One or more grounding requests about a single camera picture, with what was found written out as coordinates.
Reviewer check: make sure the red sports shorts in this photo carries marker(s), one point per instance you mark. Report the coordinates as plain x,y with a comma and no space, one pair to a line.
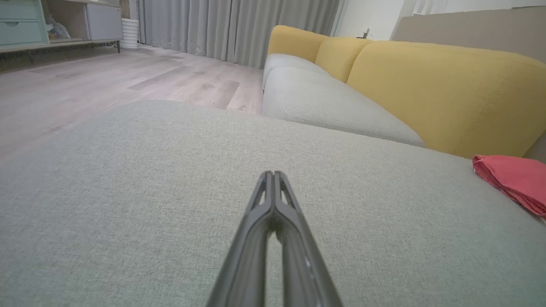
516,179

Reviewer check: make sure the beige upright board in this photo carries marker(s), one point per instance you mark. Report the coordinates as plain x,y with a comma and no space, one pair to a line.
477,30

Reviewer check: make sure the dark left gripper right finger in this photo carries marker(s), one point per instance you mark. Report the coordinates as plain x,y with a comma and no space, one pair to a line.
303,264

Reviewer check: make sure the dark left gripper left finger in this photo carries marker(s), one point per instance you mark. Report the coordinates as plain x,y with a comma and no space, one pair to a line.
247,256

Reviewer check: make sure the small dark object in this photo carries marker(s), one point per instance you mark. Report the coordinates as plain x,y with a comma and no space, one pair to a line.
364,34

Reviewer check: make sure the grey pleated curtain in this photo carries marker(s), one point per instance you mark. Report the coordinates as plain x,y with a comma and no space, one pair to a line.
234,30

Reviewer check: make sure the clear plastic bag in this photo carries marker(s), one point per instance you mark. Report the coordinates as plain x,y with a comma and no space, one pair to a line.
57,29

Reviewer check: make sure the white ribbed cylinder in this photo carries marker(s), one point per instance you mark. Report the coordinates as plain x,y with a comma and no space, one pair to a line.
130,34

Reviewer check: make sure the yellow sofa back cushion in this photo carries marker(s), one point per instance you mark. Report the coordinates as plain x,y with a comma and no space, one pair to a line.
448,94
341,57
294,42

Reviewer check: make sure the teal and white cabinet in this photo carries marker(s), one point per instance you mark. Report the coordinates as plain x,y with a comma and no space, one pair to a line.
25,25

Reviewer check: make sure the grey sofa seat cushion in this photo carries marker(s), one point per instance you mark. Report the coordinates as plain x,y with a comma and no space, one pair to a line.
332,106
286,62

